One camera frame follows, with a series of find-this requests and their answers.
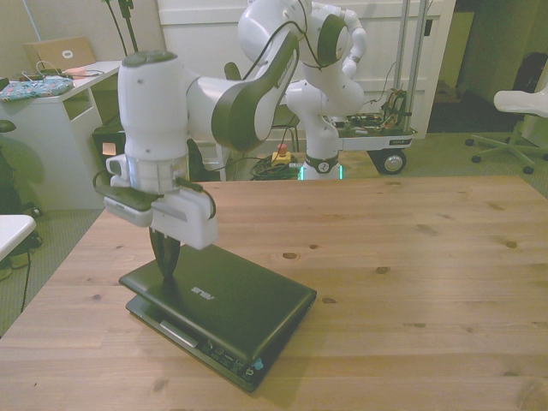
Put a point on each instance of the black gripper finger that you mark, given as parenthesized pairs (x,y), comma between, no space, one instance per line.
(172,257)
(158,250)

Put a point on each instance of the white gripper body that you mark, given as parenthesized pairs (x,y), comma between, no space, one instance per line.
(188,222)

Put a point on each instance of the black ASUS laptop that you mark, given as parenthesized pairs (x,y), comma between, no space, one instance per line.
(240,308)

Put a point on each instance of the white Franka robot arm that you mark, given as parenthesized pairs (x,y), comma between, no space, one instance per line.
(150,107)

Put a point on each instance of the black controller box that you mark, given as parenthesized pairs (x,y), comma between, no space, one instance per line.
(109,150)

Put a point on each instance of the yellow emergency stop button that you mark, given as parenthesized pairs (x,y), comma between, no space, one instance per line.
(281,155)

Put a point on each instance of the white round-edged table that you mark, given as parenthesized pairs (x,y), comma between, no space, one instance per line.
(15,231)

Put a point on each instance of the white desk shelf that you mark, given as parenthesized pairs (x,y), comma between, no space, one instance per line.
(47,137)

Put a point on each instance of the black office chair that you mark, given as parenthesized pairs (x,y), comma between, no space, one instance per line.
(17,171)

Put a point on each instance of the pink flat object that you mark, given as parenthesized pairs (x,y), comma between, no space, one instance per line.
(77,71)

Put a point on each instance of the black tripod stand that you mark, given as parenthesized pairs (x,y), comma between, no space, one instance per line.
(127,30)

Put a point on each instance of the patterned fabric pouch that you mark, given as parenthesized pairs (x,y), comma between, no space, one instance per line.
(34,87)

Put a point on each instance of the open cardboard box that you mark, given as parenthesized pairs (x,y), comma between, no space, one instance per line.
(64,51)

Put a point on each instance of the wheeled metal electronics cart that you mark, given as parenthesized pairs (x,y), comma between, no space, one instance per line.
(385,128)

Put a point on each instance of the white swivel chair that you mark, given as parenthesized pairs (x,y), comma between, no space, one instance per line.
(518,105)

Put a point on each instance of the wrist camera on white mount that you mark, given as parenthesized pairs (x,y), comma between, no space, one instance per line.
(128,201)

